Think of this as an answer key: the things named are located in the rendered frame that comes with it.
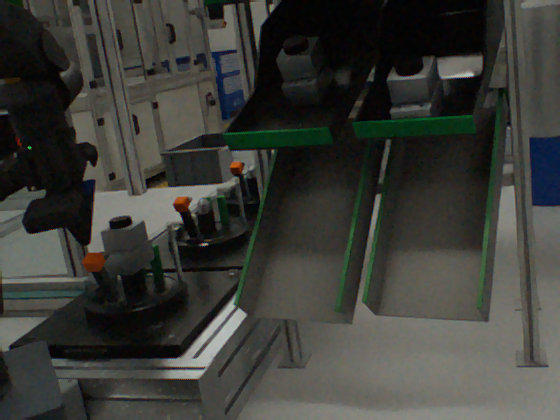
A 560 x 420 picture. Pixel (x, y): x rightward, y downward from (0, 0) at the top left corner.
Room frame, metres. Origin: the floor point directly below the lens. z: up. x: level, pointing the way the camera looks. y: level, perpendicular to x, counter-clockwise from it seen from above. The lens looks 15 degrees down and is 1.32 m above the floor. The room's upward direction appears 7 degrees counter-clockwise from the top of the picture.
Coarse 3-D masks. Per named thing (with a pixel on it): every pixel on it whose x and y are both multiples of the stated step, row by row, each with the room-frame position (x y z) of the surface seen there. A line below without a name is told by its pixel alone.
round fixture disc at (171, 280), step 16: (160, 288) 0.90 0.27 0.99; (176, 288) 0.89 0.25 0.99; (96, 304) 0.87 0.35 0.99; (128, 304) 0.85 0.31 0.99; (144, 304) 0.84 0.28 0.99; (160, 304) 0.85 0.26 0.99; (176, 304) 0.87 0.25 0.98; (96, 320) 0.84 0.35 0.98; (112, 320) 0.83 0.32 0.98; (128, 320) 0.83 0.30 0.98; (144, 320) 0.83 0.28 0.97
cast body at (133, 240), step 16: (112, 224) 0.89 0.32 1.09; (128, 224) 0.89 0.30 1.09; (144, 224) 0.91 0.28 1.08; (112, 240) 0.88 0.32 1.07; (128, 240) 0.88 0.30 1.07; (144, 240) 0.91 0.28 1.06; (112, 256) 0.87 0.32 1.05; (128, 256) 0.86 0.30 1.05; (144, 256) 0.90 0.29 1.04; (112, 272) 0.87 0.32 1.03; (128, 272) 0.86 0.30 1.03
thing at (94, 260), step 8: (88, 256) 0.82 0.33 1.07; (96, 256) 0.82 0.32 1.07; (104, 256) 0.84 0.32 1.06; (88, 264) 0.81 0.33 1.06; (96, 264) 0.81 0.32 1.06; (96, 272) 0.82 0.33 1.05; (104, 272) 0.83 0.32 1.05; (96, 280) 0.83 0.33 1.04; (104, 280) 0.83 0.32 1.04; (104, 288) 0.83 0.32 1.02; (112, 288) 0.84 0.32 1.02; (104, 296) 0.84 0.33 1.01; (112, 296) 0.84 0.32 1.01
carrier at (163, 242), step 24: (240, 192) 1.16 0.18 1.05; (192, 216) 1.26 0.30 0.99; (168, 240) 1.12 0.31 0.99; (192, 240) 1.09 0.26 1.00; (216, 240) 1.09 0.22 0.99; (240, 240) 1.11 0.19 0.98; (168, 264) 1.05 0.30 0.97; (192, 264) 1.04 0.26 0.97; (216, 264) 1.03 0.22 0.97; (240, 264) 1.01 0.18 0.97
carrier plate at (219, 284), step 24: (192, 288) 0.93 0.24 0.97; (216, 288) 0.92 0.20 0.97; (72, 312) 0.90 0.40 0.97; (192, 312) 0.85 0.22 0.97; (216, 312) 0.86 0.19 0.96; (24, 336) 0.83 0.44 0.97; (48, 336) 0.82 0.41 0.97; (72, 336) 0.81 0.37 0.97; (96, 336) 0.81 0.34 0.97; (120, 336) 0.80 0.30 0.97; (144, 336) 0.79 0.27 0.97; (168, 336) 0.78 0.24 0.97; (192, 336) 0.79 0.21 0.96
